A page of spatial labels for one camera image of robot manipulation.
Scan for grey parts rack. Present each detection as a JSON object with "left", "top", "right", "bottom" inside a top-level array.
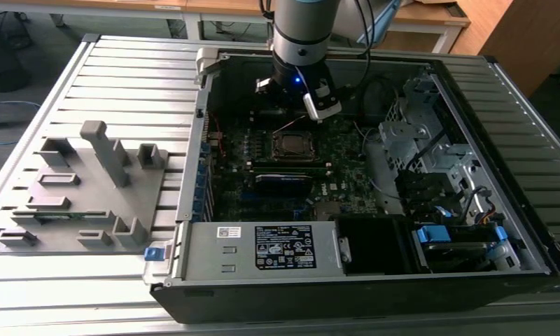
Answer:
[{"left": 0, "top": 120, "right": 169, "bottom": 253}]

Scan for silver-topped CPU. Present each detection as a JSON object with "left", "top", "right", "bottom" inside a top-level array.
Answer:
[{"left": 279, "top": 134, "right": 315, "bottom": 155}]

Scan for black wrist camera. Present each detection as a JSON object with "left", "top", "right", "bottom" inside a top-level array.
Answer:
[{"left": 253, "top": 77, "right": 276, "bottom": 95}]

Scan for green RAM stick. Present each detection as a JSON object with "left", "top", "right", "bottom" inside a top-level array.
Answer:
[{"left": 32, "top": 211, "right": 109, "bottom": 223}]

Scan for hard disk in blue carrier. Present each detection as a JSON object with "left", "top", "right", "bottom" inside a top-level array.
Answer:
[{"left": 412, "top": 223, "right": 512, "bottom": 273}]

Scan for red black twisted wire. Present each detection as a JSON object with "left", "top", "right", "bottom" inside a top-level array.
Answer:
[{"left": 208, "top": 111, "right": 228, "bottom": 158}]

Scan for coloured power wires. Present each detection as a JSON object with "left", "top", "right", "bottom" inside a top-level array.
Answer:
[{"left": 477, "top": 206, "right": 501, "bottom": 227}]

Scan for CPU socket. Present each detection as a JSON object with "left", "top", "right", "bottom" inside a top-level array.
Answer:
[{"left": 269, "top": 129, "right": 323, "bottom": 162}]

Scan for wooden desk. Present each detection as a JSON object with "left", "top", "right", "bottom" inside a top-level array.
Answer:
[
  {"left": 185, "top": 0, "right": 472, "bottom": 54},
  {"left": 0, "top": 0, "right": 190, "bottom": 31}
]

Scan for grey case latch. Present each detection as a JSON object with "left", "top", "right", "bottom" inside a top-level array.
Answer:
[{"left": 194, "top": 48, "right": 221, "bottom": 87}]

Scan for green motherboard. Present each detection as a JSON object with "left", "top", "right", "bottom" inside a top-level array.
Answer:
[{"left": 204, "top": 113, "right": 396, "bottom": 224}]

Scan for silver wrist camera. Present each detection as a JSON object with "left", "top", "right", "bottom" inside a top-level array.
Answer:
[{"left": 300, "top": 79, "right": 344, "bottom": 122}]

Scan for black graphics card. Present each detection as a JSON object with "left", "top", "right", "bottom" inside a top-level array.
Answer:
[{"left": 253, "top": 173, "right": 315, "bottom": 201}]

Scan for thick black cable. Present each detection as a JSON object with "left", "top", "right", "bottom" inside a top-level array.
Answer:
[{"left": 359, "top": 75, "right": 401, "bottom": 124}]

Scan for chipset heatsink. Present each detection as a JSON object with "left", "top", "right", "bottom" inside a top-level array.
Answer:
[{"left": 313, "top": 201, "right": 343, "bottom": 221}]

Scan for grey power supply unit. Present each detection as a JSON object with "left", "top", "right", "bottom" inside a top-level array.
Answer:
[{"left": 178, "top": 220, "right": 345, "bottom": 281}]

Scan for metal drive cage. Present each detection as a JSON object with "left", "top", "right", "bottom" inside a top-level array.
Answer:
[{"left": 377, "top": 75, "right": 487, "bottom": 214}]

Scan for wooden cabinet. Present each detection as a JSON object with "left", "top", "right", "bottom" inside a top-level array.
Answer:
[{"left": 449, "top": 0, "right": 560, "bottom": 99}]

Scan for pale blue teach pendant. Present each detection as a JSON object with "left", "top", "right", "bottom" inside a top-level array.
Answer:
[{"left": 353, "top": 0, "right": 405, "bottom": 46}]

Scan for black PC case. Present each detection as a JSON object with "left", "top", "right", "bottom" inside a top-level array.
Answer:
[{"left": 141, "top": 47, "right": 560, "bottom": 325}]

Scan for blue floor cable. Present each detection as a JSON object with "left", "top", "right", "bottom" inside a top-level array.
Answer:
[{"left": 0, "top": 99, "right": 42, "bottom": 146}]

